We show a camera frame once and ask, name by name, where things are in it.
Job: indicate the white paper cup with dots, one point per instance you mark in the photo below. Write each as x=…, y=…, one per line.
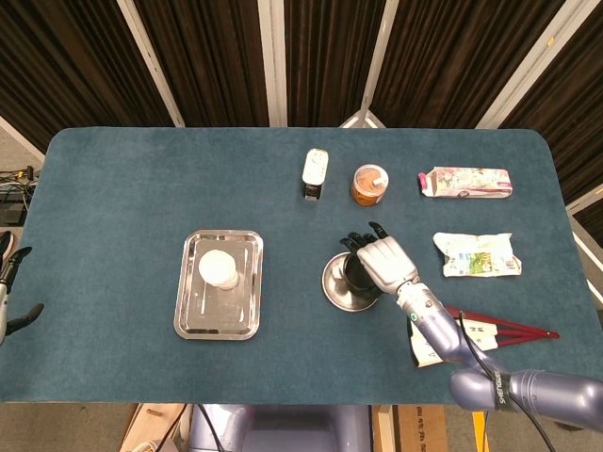
x=216, y=268

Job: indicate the folding paper fan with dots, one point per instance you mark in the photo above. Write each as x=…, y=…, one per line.
x=480, y=332

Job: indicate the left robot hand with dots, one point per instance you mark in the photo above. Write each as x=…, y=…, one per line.
x=4, y=301

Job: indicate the small white black bottle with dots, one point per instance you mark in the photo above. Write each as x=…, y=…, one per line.
x=314, y=169

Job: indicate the brown cardboard box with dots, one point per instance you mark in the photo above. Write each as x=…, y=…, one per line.
x=421, y=428

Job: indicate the crumpled snack bag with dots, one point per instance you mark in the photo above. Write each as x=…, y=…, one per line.
x=476, y=256

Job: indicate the black cup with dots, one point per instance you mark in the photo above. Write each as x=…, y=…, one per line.
x=355, y=280

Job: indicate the blue table mat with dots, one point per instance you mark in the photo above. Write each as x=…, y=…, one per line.
x=118, y=188

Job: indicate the upright wooden plank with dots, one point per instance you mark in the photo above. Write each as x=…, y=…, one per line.
x=382, y=428

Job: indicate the dark brown pleated curtain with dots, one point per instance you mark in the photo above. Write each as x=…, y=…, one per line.
x=221, y=56

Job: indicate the purple robot torso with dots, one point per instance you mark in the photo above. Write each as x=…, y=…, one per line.
x=292, y=428

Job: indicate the light wooden crate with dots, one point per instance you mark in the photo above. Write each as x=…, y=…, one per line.
x=151, y=424

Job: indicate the clear jar of rubber bands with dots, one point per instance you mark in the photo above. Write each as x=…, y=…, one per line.
x=369, y=183

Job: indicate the white partition frame post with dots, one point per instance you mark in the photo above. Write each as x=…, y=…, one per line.
x=531, y=61
x=150, y=61
x=376, y=61
x=274, y=61

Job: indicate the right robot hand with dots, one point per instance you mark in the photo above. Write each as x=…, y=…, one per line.
x=384, y=261

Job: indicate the rectangular steel tray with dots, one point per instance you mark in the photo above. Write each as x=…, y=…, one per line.
x=207, y=320

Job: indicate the floral paper carton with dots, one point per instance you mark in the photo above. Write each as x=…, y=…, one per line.
x=466, y=182

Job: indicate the white saucer plate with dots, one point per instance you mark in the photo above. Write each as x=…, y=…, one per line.
x=334, y=282

